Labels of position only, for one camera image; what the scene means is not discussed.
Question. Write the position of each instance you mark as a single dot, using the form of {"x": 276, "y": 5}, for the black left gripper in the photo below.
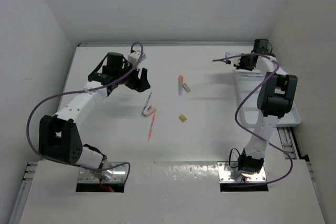
{"x": 137, "y": 84}

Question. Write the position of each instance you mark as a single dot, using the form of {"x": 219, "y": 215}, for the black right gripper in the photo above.
{"x": 240, "y": 66}

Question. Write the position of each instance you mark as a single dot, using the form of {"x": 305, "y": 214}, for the pink red highlighter pen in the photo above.
{"x": 151, "y": 126}

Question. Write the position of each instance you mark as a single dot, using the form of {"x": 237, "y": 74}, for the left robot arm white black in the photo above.
{"x": 59, "y": 137}

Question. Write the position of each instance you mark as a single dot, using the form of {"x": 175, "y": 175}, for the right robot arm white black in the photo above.
{"x": 275, "y": 100}

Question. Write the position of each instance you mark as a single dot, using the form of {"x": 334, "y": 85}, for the dark purple highlighter pen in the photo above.
{"x": 148, "y": 100}

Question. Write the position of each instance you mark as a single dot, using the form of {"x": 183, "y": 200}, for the orange capped grey marker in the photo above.
{"x": 180, "y": 86}

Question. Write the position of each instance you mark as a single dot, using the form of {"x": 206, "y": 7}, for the grey brown eraser block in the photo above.
{"x": 186, "y": 87}

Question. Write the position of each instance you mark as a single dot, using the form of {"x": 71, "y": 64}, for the tan eraser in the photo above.
{"x": 182, "y": 118}

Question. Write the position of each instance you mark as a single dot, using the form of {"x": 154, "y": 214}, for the metal mounting plate left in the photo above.
{"x": 115, "y": 175}

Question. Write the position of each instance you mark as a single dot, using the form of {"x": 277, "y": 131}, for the metal mounting plate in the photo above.
{"x": 230, "y": 175}
{"x": 115, "y": 175}

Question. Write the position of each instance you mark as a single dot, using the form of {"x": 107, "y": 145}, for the metal mounting plate right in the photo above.
{"x": 230, "y": 175}

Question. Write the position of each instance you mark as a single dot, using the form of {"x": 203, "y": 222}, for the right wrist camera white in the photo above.
{"x": 232, "y": 57}

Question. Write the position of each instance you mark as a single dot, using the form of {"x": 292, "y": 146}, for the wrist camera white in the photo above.
{"x": 232, "y": 57}
{"x": 134, "y": 56}

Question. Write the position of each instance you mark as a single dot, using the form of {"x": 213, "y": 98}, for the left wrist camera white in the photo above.
{"x": 134, "y": 56}

